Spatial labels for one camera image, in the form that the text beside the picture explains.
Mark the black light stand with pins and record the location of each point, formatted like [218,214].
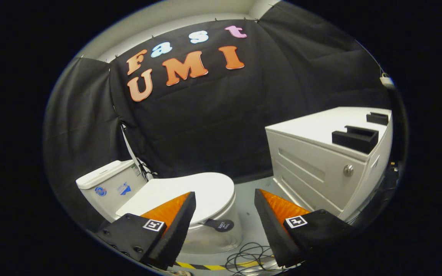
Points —
[142,168]

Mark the black backdrop cloth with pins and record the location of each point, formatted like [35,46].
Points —
[221,126]

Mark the yellow black floor tape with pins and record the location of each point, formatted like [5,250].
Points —
[215,267]

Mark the black round tag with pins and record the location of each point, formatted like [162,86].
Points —
[221,225]

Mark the white ceramic toilet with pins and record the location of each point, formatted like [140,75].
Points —
[106,195]

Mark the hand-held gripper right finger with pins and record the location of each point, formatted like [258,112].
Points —
[272,230]

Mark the white toilet lid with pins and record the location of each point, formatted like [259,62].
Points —
[205,188]

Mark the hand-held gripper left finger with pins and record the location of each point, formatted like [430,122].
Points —
[177,230]

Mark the white drawer cabinet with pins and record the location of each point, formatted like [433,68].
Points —
[309,168]

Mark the black plastic holder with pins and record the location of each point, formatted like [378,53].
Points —
[377,119]
[355,140]

